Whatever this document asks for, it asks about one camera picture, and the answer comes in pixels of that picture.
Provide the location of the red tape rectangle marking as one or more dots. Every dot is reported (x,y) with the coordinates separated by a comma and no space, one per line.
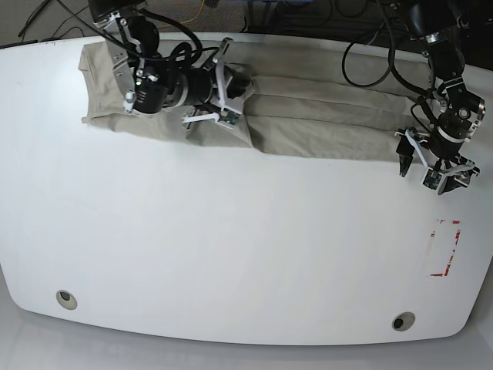
(441,247)

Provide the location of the left table cable grommet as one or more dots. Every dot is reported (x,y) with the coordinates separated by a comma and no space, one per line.
(66,300)

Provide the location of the right table cable grommet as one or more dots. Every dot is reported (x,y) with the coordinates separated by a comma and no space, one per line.
(403,321)

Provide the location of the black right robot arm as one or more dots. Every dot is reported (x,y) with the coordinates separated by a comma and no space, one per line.
(148,81)

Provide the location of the table cable grommet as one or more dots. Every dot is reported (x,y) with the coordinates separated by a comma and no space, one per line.
(403,321)
(66,300)

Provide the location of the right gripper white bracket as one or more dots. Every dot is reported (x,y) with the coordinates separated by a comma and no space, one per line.
(217,86)

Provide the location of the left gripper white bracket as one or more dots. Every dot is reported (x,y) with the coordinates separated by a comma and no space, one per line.
(439,151)

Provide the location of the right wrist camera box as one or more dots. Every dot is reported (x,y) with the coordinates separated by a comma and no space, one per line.
(229,119)

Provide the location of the beige t-shirt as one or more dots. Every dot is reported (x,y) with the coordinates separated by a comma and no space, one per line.
(303,104)

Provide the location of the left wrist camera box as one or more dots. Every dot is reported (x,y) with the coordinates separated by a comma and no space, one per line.
(432,179)

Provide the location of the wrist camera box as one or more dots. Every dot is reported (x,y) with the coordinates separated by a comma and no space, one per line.
(432,179)
(229,119)

